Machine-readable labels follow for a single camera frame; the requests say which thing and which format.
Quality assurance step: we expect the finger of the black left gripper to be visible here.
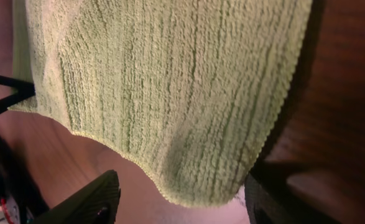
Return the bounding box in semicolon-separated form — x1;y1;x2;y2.
0;76;35;114

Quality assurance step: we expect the green microfiber cloth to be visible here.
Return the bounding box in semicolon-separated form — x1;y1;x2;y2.
12;0;312;207

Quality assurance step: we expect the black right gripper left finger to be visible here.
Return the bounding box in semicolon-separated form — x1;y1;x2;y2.
32;170;121;224

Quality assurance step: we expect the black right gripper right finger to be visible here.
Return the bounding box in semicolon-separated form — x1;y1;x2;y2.
244;175;337;224

